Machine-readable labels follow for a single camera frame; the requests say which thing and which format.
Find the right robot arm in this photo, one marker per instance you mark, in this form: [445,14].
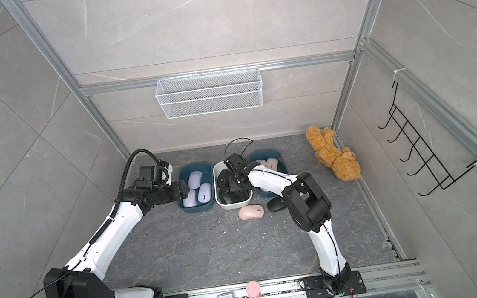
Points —
[308,206]

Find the white storage box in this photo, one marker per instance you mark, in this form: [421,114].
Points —
[217,169]

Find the purple mouse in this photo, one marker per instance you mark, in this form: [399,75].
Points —
[190,201]
[205,193]
[195,179]

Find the black mouse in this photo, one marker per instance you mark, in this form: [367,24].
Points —
[223,179]
[226,197]
[276,204]
[236,186]

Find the brown teddy bear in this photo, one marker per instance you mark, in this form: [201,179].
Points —
[342,162]

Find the white wire mesh basket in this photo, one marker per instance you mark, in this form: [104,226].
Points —
[212,92]

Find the black wire hook rack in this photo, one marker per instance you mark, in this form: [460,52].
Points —
[420,149]

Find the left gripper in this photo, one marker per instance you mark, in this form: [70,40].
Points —
[181,191]

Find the left teal storage box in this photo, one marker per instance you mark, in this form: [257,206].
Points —
[207,178]

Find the teal storage box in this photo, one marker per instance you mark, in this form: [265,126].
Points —
[265,155]
[207,178]

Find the right teal storage box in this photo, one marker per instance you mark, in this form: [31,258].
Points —
[265,155]

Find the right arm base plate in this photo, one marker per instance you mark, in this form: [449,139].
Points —
[318,287]

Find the pink cylinder cup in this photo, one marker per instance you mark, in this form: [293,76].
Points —
[253,289]

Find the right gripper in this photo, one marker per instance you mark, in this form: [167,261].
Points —
[235,177]

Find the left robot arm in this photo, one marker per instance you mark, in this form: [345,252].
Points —
[146,182]

